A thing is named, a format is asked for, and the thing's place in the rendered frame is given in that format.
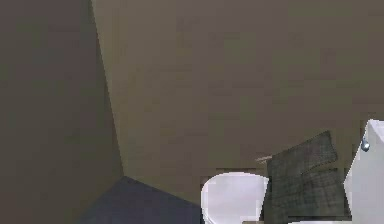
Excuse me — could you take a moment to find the dark green patterned trash can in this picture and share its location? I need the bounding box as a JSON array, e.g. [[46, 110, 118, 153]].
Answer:
[[260, 130, 351, 224]]

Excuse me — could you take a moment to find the white toilet bowl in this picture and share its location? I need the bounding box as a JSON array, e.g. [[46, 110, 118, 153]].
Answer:
[[200, 171, 270, 224]]

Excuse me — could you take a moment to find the white toilet tank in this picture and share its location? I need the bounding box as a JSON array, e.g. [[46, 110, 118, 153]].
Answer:
[[343, 118, 384, 224]]

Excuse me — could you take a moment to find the silver flush handle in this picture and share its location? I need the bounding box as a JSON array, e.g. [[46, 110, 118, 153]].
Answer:
[[360, 137, 371, 153]]

